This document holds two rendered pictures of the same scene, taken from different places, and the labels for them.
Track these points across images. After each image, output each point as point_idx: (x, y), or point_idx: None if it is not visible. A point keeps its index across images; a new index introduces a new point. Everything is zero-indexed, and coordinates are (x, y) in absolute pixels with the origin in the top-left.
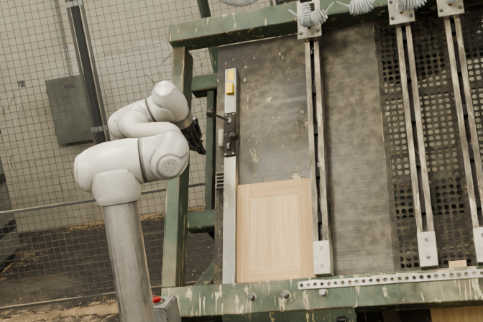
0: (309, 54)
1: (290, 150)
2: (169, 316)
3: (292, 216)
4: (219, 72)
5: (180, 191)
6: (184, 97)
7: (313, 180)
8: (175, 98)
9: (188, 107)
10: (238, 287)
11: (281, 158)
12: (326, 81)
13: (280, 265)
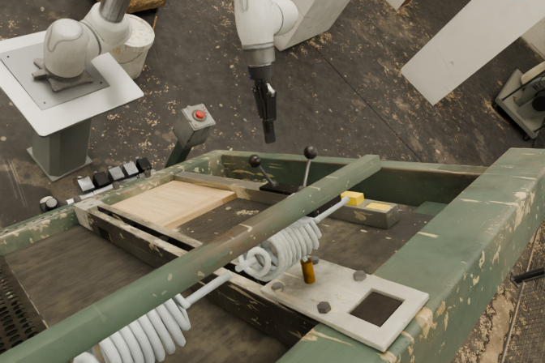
0: None
1: (203, 236)
2: (180, 117)
3: (150, 213)
4: (414, 214)
5: (284, 161)
6: (242, 19)
7: (129, 216)
8: (234, 0)
9: (251, 47)
10: (166, 173)
11: (208, 228)
12: (215, 312)
13: (139, 198)
